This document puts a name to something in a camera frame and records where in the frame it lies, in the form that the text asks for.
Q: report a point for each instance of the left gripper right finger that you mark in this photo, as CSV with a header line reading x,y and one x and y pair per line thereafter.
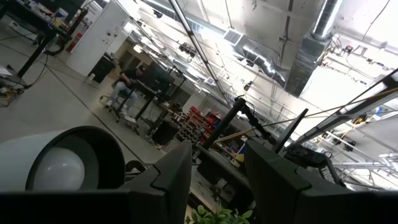
x,y
311,205

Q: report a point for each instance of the black monitor on arm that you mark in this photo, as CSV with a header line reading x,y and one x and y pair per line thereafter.
x,y
290,130

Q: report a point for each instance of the white pillar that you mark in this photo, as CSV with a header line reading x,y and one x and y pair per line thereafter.
x,y
96,37

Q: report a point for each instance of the silver ventilation duct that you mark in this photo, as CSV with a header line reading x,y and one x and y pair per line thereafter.
x,y
308,62

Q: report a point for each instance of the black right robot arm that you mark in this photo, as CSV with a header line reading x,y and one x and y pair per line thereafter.
x,y
311,158

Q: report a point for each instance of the black monitor pole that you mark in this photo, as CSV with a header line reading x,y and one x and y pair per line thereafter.
x,y
224,123

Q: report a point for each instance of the black waste bin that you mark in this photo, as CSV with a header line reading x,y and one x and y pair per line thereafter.
x,y
101,68

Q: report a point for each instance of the white desk lamp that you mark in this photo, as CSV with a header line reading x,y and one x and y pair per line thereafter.
x,y
59,168

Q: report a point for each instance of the red parts bin shelf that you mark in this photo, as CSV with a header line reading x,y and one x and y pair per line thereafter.
x,y
199,124

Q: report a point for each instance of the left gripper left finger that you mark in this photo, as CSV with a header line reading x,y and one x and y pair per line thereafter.
x,y
93,208

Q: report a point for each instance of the office chair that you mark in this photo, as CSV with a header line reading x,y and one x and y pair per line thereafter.
x,y
119,109

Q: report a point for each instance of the potted green plant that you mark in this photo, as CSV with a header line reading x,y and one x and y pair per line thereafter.
x,y
217,216

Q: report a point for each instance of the person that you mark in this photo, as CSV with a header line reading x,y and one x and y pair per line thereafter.
x,y
127,81

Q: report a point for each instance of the black workbench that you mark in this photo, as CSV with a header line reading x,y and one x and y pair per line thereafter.
x,y
34,56

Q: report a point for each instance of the black side desk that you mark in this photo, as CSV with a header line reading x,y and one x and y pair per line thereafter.
x,y
217,168

